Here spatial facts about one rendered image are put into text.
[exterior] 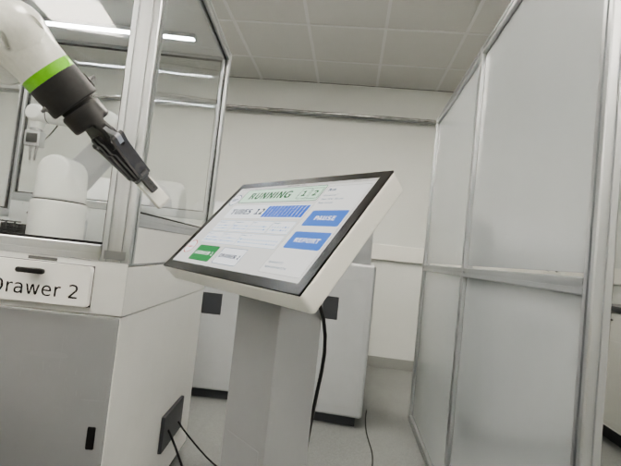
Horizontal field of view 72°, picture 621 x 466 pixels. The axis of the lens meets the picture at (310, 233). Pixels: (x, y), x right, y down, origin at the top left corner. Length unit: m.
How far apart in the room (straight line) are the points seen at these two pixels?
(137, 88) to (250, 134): 3.31
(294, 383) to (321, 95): 3.92
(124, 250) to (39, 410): 0.48
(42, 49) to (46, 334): 0.79
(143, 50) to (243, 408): 0.99
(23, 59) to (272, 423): 0.79
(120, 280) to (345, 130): 3.51
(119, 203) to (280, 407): 0.71
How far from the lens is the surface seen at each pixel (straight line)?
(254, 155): 4.53
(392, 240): 4.32
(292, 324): 0.90
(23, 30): 0.88
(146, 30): 1.41
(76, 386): 1.38
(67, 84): 0.88
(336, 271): 0.71
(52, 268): 1.35
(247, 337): 0.97
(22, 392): 1.46
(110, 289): 1.30
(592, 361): 1.07
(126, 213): 1.29
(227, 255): 0.90
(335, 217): 0.77
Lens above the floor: 1.03
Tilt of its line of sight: 3 degrees up
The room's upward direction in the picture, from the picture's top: 6 degrees clockwise
